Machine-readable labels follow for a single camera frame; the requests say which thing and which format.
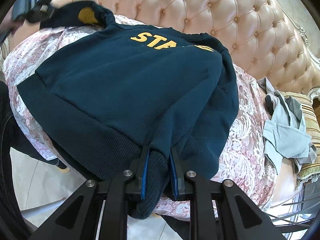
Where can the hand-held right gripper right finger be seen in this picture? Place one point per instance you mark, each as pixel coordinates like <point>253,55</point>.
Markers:
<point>175,177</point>

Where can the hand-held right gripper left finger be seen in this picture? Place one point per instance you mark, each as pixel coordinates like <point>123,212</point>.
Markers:
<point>145,172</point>

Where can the dark blue sweatshirt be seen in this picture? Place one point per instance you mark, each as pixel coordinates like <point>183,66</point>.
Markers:
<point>112,80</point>

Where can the pink floral blanket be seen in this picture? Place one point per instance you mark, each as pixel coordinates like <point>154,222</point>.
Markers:
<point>250,155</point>

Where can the grey garment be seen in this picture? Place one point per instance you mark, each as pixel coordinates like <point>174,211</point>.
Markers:
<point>282,130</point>

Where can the round glass table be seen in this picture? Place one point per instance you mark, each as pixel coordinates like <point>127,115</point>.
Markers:
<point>295,205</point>

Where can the striped cushion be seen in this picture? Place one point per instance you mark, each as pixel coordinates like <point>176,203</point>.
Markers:
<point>312,130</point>

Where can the tufted beige leather sofa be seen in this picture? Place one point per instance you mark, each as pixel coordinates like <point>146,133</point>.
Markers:
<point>225,17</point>

